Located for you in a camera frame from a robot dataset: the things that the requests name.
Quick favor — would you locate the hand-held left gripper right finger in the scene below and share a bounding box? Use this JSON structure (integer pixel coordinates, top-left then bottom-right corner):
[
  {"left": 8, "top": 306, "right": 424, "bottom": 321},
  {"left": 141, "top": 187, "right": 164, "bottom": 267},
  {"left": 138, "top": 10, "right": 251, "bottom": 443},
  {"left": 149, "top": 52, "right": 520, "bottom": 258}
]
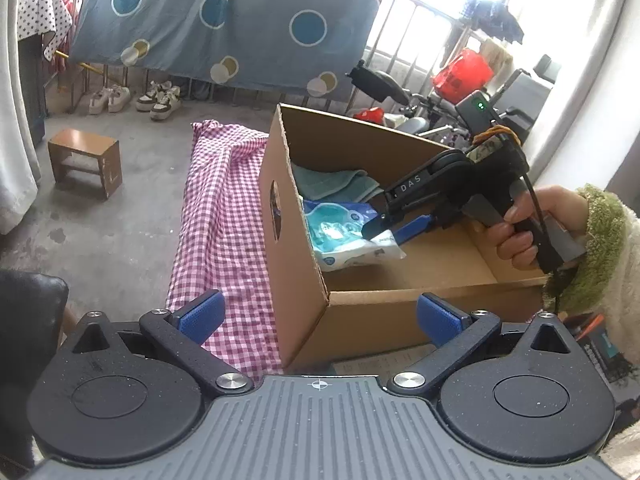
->
[{"left": 387, "top": 292, "right": 583, "bottom": 395}]

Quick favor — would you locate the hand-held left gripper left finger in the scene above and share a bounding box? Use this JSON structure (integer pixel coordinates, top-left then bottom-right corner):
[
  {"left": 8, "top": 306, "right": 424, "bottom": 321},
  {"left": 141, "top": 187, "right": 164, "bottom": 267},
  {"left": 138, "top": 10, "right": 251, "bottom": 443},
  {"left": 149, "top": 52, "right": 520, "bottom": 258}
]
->
[{"left": 62, "top": 290, "right": 254, "bottom": 395}]

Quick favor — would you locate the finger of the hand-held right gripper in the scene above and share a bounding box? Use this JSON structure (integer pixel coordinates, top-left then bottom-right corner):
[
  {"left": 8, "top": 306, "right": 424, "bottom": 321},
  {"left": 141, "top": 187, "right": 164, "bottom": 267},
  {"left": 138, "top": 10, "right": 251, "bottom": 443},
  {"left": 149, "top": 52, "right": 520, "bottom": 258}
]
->
[
  {"left": 360, "top": 209, "right": 407, "bottom": 241},
  {"left": 391, "top": 213, "right": 444, "bottom": 244}
]

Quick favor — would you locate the wet wipes pack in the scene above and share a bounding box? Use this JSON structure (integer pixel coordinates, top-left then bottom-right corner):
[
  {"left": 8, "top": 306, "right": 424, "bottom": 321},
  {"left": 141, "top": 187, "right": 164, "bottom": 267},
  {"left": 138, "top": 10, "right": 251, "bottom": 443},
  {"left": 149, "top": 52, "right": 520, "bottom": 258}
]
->
[{"left": 302, "top": 199, "right": 407, "bottom": 273}]

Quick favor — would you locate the cardboard box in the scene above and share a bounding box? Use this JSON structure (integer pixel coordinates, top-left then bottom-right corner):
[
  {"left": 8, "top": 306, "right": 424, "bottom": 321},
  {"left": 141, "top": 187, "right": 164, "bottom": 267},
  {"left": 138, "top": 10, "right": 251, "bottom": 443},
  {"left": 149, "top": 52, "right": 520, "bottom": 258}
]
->
[{"left": 258, "top": 103, "right": 553, "bottom": 373}]

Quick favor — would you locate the person's right hand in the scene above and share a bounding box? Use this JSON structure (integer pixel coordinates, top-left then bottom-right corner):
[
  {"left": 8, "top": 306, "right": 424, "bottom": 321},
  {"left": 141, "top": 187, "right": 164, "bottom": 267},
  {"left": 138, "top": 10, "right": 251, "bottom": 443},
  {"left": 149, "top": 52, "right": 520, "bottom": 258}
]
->
[{"left": 482, "top": 184, "right": 592, "bottom": 273}]

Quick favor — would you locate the teal towel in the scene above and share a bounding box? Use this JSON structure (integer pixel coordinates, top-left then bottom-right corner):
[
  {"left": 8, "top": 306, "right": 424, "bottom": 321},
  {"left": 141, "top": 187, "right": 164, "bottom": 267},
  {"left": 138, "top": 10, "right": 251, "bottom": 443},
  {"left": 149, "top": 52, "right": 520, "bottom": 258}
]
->
[{"left": 291, "top": 162, "right": 383, "bottom": 203}]

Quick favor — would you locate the red plastic bag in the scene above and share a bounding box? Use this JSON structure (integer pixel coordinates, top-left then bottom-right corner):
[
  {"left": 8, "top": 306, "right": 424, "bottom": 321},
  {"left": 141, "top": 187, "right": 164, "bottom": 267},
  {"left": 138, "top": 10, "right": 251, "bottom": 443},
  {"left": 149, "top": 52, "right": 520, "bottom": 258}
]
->
[{"left": 431, "top": 49, "right": 493, "bottom": 103}]

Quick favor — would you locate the beige hanging towel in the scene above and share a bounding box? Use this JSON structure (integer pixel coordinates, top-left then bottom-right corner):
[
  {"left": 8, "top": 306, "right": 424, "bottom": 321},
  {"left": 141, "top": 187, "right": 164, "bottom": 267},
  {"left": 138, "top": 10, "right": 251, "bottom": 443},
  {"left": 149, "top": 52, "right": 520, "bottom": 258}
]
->
[{"left": 480, "top": 37, "right": 513, "bottom": 81}]

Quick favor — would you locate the pink checked cloth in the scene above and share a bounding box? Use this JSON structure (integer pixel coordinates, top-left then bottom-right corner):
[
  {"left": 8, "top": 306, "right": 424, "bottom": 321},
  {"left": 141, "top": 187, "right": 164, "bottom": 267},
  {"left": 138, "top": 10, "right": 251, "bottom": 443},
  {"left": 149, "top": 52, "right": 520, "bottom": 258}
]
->
[{"left": 165, "top": 119, "right": 286, "bottom": 378}]

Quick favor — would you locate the white curtain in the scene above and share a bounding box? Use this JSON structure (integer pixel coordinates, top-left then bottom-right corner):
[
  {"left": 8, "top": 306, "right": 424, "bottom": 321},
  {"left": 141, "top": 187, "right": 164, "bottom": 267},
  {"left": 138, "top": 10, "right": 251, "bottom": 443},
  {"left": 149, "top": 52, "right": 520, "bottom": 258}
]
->
[
  {"left": 0, "top": 0, "right": 43, "bottom": 236},
  {"left": 520, "top": 0, "right": 640, "bottom": 196}
]

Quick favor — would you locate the wheelchair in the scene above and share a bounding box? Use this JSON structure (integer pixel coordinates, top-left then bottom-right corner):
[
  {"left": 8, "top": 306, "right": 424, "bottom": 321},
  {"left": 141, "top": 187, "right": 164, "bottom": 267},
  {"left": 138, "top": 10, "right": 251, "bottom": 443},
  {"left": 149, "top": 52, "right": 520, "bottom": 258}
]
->
[{"left": 345, "top": 60, "right": 556, "bottom": 147}]

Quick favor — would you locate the dark blue hanging clothing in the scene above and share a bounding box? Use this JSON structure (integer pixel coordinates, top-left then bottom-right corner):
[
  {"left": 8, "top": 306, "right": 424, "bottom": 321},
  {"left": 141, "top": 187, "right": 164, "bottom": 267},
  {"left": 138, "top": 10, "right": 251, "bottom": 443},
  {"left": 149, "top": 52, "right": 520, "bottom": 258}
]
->
[{"left": 462, "top": 0, "right": 525, "bottom": 43}]

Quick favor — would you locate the grey box with label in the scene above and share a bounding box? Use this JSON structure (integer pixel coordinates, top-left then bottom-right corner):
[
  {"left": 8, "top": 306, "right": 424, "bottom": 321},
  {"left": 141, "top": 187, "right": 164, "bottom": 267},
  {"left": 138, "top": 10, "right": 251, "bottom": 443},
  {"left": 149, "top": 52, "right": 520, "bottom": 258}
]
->
[{"left": 580, "top": 327, "right": 638, "bottom": 386}]

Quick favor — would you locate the metal window railing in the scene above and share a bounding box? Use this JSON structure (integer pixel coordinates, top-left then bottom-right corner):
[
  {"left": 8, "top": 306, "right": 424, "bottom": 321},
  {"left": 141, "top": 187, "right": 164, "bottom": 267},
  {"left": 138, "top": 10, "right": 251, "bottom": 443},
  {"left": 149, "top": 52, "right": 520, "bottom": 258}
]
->
[{"left": 350, "top": 0, "right": 501, "bottom": 111}]

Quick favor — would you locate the black padded chair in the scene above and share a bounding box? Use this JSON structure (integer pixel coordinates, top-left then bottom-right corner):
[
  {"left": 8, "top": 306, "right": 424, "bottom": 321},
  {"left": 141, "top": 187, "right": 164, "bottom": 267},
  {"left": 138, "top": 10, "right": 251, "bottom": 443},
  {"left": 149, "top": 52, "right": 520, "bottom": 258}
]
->
[{"left": 0, "top": 270, "right": 70, "bottom": 480}]

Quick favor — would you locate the small wooden stool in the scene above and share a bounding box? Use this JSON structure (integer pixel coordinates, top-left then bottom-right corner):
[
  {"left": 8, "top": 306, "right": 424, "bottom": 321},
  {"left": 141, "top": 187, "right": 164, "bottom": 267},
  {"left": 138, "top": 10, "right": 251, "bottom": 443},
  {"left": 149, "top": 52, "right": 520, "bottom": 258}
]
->
[{"left": 47, "top": 128, "right": 123, "bottom": 201}]

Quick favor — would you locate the white sneaker with dark accents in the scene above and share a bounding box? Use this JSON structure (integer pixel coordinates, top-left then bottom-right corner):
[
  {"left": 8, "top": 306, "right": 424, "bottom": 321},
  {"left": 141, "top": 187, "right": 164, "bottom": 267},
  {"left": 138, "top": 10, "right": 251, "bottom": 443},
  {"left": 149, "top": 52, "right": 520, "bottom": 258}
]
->
[{"left": 150, "top": 86, "right": 182, "bottom": 122}]

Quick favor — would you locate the blue printed hanging sheet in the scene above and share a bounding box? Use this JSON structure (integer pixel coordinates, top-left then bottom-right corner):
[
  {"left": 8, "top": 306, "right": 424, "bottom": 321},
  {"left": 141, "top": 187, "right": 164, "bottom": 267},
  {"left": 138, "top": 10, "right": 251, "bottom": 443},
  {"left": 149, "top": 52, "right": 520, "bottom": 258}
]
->
[{"left": 67, "top": 0, "right": 391, "bottom": 106}]

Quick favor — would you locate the yellow pole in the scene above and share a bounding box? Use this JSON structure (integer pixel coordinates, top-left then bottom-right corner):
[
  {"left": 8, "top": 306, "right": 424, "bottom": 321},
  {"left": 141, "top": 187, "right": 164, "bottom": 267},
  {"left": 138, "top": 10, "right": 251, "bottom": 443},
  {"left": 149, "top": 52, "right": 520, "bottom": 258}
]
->
[{"left": 54, "top": 49, "right": 109, "bottom": 77}]

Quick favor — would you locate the dark cabinet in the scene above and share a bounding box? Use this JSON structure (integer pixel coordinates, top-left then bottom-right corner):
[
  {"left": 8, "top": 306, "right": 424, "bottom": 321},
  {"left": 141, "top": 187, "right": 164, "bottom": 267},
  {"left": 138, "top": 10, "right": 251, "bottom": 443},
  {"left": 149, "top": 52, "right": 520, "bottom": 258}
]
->
[{"left": 19, "top": 35, "right": 49, "bottom": 147}]

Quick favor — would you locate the white polka dot cloth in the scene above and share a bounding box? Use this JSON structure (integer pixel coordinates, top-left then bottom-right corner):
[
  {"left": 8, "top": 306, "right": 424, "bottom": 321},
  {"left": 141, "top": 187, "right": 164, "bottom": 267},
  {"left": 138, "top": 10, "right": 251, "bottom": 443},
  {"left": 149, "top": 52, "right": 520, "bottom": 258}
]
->
[{"left": 17, "top": 0, "right": 73, "bottom": 61}]

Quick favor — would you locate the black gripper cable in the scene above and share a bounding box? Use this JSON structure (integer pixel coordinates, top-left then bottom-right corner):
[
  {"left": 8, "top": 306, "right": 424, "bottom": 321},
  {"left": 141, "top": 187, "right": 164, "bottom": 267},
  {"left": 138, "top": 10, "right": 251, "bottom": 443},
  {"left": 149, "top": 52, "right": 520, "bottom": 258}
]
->
[{"left": 522, "top": 172, "right": 563, "bottom": 313}]

